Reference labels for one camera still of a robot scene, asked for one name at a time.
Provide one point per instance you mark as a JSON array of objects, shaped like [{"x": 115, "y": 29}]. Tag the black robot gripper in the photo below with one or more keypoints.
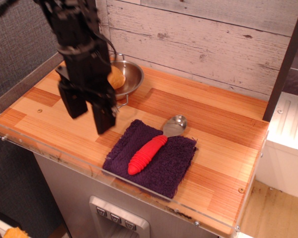
[{"x": 84, "y": 79}]

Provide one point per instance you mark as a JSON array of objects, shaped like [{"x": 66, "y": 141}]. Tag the red handled metal spoon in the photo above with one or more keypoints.
[{"x": 173, "y": 127}]

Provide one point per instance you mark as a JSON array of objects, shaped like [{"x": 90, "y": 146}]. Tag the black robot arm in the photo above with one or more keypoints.
[{"x": 75, "y": 24}]

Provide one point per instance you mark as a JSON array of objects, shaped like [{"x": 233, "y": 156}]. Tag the toy chicken drumstick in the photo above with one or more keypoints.
[{"x": 116, "y": 78}]

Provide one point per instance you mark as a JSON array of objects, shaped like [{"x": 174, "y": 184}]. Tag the grey toy fridge cabinet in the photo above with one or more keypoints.
[{"x": 72, "y": 191}]

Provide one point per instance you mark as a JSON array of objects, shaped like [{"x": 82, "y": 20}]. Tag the silver dispenser button panel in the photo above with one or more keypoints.
[{"x": 112, "y": 221}]

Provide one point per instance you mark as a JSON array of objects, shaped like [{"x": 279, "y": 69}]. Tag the orange plush object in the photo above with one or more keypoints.
[{"x": 15, "y": 233}]

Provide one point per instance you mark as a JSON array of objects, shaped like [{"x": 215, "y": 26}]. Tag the clear acrylic table guard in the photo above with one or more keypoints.
[{"x": 213, "y": 191}]

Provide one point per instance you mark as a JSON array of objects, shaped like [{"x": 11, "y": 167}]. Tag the white toy sink counter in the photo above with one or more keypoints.
[{"x": 278, "y": 166}]

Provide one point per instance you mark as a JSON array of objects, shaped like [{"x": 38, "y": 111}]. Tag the steel bowl with handles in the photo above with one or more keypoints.
[{"x": 133, "y": 76}]

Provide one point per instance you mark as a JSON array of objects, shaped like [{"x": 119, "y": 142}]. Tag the dark right wooden post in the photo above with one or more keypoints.
[{"x": 282, "y": 75}]

